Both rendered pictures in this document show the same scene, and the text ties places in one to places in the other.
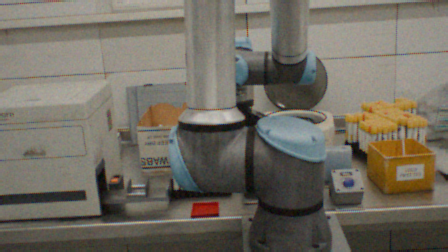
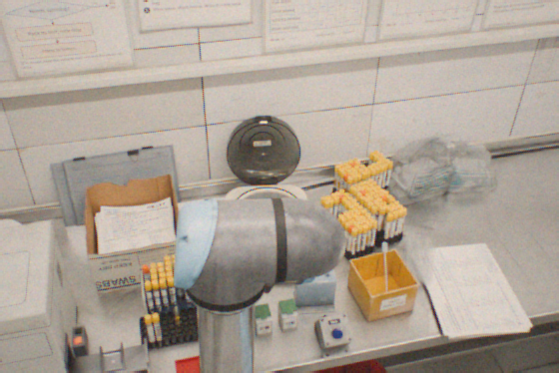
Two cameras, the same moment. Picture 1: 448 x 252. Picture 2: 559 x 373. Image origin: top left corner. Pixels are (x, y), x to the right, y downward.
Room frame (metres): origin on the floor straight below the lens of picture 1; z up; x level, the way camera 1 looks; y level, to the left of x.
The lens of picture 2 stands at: (0.28, 0.10, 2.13)
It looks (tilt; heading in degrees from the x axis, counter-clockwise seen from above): 39 degrees down; 344
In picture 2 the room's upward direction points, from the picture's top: 1 degrees clockwise
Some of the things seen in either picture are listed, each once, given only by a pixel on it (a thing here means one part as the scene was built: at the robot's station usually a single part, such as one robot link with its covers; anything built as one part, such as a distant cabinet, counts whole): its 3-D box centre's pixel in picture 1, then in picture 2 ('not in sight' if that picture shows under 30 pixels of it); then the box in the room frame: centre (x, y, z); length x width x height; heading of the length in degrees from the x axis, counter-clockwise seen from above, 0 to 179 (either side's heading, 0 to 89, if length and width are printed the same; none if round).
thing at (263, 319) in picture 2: not in sight; (262, 320); (1.22, -0.13, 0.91); 0.05 x 0.04 x 0.07; 179
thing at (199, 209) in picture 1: (205, 209); (191, 370); (1.14, 0.06, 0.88); 0.07 x 0.07 x 0.01; 89
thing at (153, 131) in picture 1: (181, 133); (136, 231); (1.57, 0.14, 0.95); 0.29 x 0.25 x 0.15; 179
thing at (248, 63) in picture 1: (240, 68); not in sight; (1.11, -0.05, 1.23); 0.11 x 0.11 x 0.08; 81
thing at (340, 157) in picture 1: (331, 165); (314, 289); (1.27, -0.29, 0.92); 0.10 x 0.07 x 0.10; 80
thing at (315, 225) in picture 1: (290, 218); not in sight; (0.82, -0.11, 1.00); 0.15 x 0.15 x 0.10
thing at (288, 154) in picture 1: (286, 158); not in sight; (0.82, -0.11, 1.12); 0.13 x 0.12 x 0.14; 81
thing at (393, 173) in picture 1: (399, 165); (381, 285); (1.23, -0.46, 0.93); 0.13 x 0.13 x 0.10; 3
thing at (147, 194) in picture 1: (129, 191); (103, 362); (1.19, 0.25, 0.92); 0.21 x 0.07 x 0.05; 89
